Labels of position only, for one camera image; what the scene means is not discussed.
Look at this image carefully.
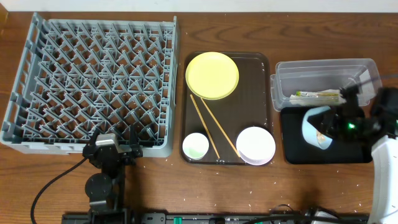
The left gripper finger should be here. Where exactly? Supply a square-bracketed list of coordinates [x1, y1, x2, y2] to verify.
[129, 124, 139, 148]
[90, 129, 101, 145]

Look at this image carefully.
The light blue bowl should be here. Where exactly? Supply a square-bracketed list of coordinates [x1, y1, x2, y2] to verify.
[302, 106, 333, 150]

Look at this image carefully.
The small white cup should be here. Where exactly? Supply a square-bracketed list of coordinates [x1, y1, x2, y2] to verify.
[182, 133, 210, 160]

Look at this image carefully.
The white pink-rimmed bowl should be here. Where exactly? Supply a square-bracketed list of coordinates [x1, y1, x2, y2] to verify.
[236, 126, 276, 166]

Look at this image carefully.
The green snack wrapper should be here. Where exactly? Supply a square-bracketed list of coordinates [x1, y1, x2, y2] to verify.
[295, 90, 340, 98]

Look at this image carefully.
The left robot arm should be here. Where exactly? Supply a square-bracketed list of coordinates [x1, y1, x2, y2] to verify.
[82, 125, 143, 224]

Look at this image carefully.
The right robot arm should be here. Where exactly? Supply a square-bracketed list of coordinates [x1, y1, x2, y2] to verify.
[321, 86, 397, 223]

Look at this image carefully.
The black waste tray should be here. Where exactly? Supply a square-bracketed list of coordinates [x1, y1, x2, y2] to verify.
[280, 107, 372, 164]

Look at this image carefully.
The clear plastic bin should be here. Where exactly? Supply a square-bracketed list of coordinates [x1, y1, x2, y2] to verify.
[270, 58, 382, 111]

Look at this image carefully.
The grey plastic dish rack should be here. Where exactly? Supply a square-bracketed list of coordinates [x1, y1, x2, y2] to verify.
[1, 14, 180, 157]

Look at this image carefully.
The left wooden chopstick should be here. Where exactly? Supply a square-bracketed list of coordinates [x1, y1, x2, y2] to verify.
[190, 94, 220, 159]

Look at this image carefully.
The wooden chopstick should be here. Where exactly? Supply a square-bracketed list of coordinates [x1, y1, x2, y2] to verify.
[200, 98, 241, 158]
[190, 94, 220, 159]

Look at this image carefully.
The dark brown serving tray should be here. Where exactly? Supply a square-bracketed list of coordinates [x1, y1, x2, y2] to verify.
[180, 52, 273, 166]

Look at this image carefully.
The right wooden chopstick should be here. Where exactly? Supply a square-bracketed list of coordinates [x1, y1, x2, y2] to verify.
[200, 98, 241, 158]

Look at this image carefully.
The yellow plate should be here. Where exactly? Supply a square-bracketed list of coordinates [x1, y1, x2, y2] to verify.
[185, 52, 239, 100]

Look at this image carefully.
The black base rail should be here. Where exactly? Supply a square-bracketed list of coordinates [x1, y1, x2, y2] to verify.
[61, 211, 368, 224]

